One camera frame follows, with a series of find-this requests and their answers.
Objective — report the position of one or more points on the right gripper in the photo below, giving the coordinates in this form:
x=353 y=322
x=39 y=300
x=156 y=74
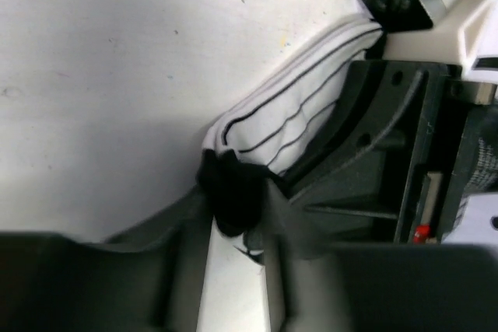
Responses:
x=412 y=138

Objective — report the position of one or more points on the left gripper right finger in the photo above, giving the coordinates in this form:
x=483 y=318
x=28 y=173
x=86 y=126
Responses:
x=316 y=284

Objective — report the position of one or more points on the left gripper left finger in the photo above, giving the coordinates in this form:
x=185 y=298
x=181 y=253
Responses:
x=148 y=278

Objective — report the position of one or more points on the white black striped sock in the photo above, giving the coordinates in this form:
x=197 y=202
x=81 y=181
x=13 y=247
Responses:
x=265 y=134

